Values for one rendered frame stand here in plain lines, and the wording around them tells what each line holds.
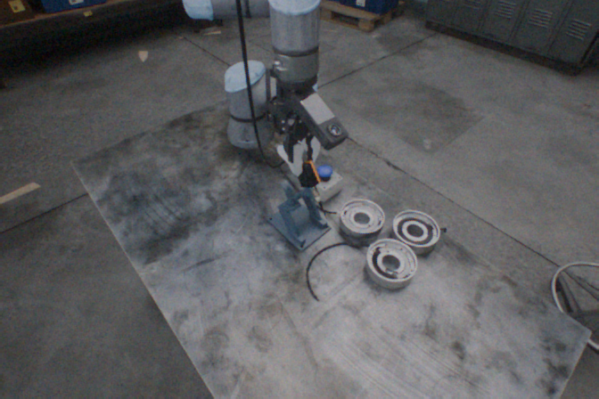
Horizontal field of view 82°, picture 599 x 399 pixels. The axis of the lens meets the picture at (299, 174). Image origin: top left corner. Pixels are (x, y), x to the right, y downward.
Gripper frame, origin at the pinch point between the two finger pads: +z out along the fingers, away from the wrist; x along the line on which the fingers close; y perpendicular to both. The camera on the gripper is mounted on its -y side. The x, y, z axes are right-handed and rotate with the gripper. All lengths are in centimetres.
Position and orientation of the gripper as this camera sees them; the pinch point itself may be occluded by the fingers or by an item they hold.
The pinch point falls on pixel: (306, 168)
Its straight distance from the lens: 70.5
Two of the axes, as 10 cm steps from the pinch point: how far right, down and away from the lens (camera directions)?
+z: 0.2, 7.5, 6.7
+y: -6.8, -4.8, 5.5
